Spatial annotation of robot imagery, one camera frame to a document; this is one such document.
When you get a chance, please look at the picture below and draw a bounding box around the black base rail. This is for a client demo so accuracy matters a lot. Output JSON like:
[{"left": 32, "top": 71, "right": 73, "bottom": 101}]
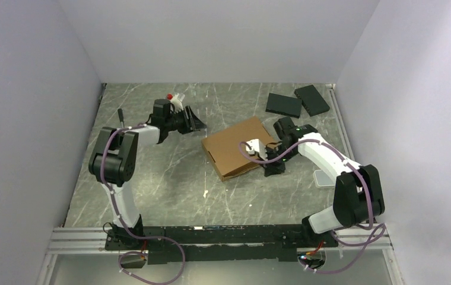
[{"left": 105, "top": 222, "right": 338, "bottom": 265}]

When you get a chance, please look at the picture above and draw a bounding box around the white rectangular tray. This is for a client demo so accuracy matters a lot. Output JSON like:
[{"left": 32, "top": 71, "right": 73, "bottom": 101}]
[{"left": 313, "top": 170, "right": 335, "bottom": 188}]

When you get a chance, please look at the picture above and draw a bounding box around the black foam block far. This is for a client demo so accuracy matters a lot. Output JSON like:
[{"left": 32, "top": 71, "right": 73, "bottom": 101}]
[{"left": 294, "top": 85, "right": 330, "bottom": 116}]

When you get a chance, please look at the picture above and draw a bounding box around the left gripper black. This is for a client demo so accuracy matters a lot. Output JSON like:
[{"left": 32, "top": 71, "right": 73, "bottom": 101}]
[{"left": 166, "top": 106, "right": 207, "bottom": 135}]

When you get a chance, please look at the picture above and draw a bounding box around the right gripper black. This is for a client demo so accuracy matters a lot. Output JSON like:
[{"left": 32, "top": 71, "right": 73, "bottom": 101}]
[{"left": 258, "top": 144, "right": 297, "bottom": 178}]

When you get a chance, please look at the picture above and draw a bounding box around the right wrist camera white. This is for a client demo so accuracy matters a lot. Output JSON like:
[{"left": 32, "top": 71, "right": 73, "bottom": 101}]
[{"left": 245, "top": 139, "right": 267, "bottom": 160}]

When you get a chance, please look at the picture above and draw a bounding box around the black foam block near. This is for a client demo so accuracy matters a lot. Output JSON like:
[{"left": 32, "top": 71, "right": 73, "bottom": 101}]
[{"left": 265, "top": 93, "right": 302, "bottom": 118}]

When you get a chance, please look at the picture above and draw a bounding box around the small black hammer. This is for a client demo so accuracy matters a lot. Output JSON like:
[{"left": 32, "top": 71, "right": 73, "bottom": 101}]
[{"left": 117, "top": 108, "right": 125, "bottom": 128}]

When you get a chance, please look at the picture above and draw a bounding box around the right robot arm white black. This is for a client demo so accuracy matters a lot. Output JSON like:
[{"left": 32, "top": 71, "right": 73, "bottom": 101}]
[{"left": 266, "top": 116, "right": 385, "bottom": 246}]

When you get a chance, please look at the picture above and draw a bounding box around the aluminium frame rail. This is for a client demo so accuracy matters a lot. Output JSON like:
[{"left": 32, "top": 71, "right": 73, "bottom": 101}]
[{"left": 47, "top": 227, "right": 110, "bottom": 255}]

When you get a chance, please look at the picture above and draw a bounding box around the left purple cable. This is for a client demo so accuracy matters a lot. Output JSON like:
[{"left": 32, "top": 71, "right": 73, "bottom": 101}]
[{"left": 99, "top": 125, "right": 187, "bottom": 285}]

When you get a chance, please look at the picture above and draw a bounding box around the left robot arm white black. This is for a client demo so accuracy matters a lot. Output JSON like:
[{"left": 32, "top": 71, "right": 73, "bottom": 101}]
[{"left": 88, "top": 99, "right": 207, "bottom": 249}]

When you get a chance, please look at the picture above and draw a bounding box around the black foam block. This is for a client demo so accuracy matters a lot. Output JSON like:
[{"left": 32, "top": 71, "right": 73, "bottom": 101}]
[
  {"left": 265, "top": 93, "right": 302, "bottom": 118},
  {"left": 294, "top": 85, "right": 330, "bottom": 116}
]

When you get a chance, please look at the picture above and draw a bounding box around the brown cardboard box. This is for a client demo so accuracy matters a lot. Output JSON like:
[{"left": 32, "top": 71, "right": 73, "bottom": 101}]
[{"left": 202, "top": 116, "right": 275, "bottom": 182}]

